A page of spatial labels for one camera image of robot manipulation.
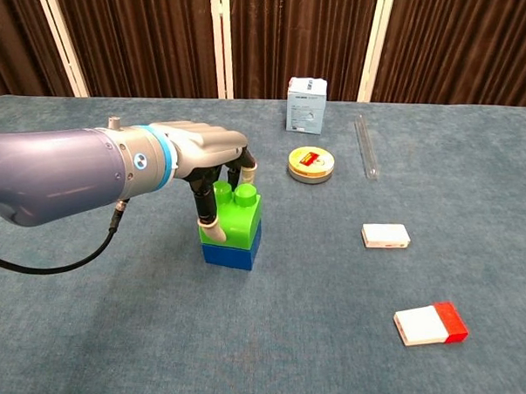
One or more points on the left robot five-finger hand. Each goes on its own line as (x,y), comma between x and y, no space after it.
(204,140)

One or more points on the blue toy building block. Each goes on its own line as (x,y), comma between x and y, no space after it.
(230,257)

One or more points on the clear glass tube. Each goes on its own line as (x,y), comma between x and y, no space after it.
(366,147)

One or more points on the round yellow tin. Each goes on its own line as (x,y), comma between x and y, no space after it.
(310,162)

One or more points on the white and red box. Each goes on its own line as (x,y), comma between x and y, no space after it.
(423,326)

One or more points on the light blue cardboard box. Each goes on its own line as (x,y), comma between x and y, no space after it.
(306,107)

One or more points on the white partition frame post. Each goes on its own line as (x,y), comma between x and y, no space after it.
(60,35)
(374,49)
(221,42)

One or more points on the brown curtain panel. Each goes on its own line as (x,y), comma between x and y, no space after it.
(139,39)
(296,32)
(17,33)
(461,48)

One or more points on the blue felt table mat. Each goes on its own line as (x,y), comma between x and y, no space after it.
(283,337)

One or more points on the small white box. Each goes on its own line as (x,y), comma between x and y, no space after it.
(385,235)

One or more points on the green toy building block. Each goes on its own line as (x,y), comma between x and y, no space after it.
(238,217)

